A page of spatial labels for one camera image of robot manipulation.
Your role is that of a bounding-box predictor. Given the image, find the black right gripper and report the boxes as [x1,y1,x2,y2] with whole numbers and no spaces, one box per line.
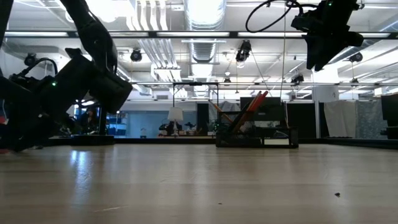
[290,0,364,72]

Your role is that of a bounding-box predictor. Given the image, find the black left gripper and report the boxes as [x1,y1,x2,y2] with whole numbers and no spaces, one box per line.
[7,48,96,153]

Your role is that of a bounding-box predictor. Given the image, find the black mesh desk organizer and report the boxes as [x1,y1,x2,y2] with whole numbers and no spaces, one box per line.
[215,110,299,149]

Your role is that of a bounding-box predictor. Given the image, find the white partition curtain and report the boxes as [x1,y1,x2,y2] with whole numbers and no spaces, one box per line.
[323,100,357,138]

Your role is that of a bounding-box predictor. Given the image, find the black monitor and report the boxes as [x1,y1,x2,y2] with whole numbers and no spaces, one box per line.
[239,96,282,123]

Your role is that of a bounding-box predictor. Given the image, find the white table lamp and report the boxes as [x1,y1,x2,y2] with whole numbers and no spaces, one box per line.
[167,106,185,136]

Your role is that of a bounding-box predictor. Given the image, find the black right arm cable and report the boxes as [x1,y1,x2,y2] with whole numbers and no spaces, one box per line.
[244,0,308,34]

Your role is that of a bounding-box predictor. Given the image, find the silver ventilation duct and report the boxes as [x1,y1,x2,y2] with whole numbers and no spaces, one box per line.
[185,0,227,63]

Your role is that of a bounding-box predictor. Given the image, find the black frame stand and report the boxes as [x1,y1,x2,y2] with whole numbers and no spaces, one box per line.
[172,82,220,138]

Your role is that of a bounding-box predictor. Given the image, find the black overhead frame beam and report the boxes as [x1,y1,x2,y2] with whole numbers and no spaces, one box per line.
[4,30,398,39]

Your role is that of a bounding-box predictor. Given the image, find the black aluminium table frame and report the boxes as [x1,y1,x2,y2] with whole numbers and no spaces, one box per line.
[46,134,398,150]

